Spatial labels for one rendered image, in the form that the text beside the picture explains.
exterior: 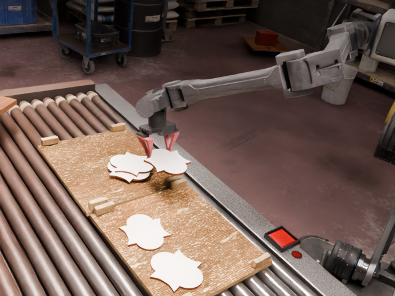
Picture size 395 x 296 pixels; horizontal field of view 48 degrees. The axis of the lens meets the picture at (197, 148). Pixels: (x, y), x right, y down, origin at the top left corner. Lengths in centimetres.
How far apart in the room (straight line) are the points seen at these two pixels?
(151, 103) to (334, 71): 50
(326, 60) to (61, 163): 91
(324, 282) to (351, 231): 182
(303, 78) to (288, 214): 203
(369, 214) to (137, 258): 236
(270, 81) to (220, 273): 51
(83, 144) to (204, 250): 64
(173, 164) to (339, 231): 189
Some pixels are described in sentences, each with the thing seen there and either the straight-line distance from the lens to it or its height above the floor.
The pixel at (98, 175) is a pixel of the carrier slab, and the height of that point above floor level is 94.
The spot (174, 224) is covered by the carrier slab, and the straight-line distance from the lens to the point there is 133.
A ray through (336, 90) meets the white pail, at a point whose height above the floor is 16.
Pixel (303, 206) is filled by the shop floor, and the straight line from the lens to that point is 319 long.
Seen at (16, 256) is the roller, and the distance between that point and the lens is 126.
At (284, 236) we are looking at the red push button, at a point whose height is 93.
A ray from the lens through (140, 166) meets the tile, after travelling 151.
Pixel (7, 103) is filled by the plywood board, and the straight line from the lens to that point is 172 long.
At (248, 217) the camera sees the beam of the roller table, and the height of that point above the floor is 92.
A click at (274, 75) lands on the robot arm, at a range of 114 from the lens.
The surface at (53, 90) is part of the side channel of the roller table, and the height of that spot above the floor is 94.
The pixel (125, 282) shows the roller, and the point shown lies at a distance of 119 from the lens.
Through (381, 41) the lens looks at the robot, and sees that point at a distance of 162.
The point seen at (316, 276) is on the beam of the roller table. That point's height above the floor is 91.
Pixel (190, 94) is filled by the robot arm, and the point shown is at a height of 128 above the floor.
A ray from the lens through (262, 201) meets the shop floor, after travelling 312.
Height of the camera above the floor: 180
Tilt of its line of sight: 30 degrees down
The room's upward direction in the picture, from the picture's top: 9 degrees clockwise
